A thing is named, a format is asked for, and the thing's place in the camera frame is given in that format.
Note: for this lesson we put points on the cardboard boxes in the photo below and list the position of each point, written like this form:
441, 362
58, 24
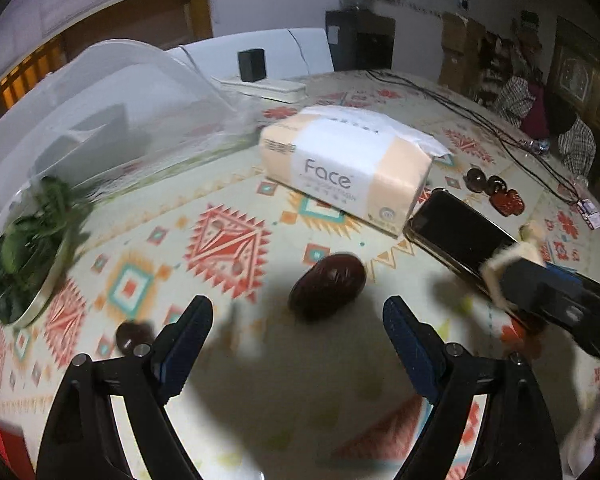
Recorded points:
457, 50

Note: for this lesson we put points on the white cloth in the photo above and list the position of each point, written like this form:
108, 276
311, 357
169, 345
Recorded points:
587, 430

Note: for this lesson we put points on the white mesh food cover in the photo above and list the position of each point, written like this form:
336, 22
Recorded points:
105, 90

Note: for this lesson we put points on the black water dispenser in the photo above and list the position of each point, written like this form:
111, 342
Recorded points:
365, 45

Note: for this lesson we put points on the tissue pack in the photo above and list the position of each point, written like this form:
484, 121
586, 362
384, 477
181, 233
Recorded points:
330, 160

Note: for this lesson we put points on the grey bowl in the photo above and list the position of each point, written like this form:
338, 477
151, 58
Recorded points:
95, 135

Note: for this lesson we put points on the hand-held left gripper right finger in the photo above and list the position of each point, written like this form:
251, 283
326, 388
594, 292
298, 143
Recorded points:
410, 345

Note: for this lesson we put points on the small dark brown round object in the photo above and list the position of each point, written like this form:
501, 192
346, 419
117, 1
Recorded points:
132, 336

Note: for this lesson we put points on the small dark round nut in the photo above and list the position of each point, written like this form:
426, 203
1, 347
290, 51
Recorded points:
476, 180
495, 185

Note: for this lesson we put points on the beige mushroom stem piece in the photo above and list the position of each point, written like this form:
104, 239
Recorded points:
495, 275

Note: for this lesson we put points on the red box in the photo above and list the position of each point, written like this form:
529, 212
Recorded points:
2, 450

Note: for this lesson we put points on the carved wooden cabinet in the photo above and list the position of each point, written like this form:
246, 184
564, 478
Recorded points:
580, 75

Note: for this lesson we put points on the patterned tablecloth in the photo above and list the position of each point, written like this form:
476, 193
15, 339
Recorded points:
220, 230

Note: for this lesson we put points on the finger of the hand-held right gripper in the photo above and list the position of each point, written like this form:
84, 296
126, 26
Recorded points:
555, 295

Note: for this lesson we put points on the smooth dark red date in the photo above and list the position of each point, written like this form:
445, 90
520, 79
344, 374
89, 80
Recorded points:
327, 287

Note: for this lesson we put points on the white chair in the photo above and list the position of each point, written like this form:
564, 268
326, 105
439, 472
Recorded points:
290, 50

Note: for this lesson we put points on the cream plate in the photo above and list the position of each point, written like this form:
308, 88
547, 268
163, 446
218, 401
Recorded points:
45, 295

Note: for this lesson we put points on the small circuit board device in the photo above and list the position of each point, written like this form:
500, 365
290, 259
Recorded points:
591, 212

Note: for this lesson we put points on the black power adapter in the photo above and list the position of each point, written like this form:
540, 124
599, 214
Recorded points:
251, 65

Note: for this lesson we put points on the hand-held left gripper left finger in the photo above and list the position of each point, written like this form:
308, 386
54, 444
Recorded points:
185, 355

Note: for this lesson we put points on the black smartphone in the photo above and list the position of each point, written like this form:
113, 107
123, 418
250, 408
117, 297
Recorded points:
455, 232

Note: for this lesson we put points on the white power strip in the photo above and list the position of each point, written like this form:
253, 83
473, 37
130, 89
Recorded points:
270, 91

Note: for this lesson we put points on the red-brown carved trinket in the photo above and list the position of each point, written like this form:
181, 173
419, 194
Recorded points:
506, 201

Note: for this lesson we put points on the plate of spinach leaves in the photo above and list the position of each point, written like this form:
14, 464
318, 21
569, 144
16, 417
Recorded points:
25, 245

